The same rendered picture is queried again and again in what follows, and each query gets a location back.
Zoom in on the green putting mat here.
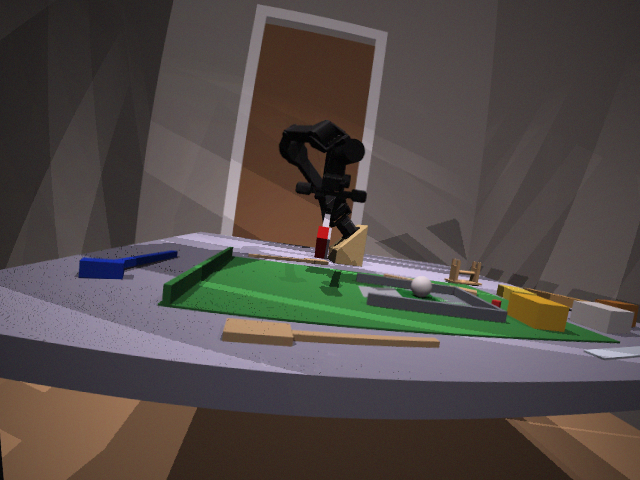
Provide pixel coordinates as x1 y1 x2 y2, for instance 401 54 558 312
157 256 620 344

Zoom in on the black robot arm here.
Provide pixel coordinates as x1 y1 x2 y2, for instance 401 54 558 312
279 120 365 239

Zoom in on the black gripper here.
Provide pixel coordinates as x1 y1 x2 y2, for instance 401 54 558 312
295 165 367 225

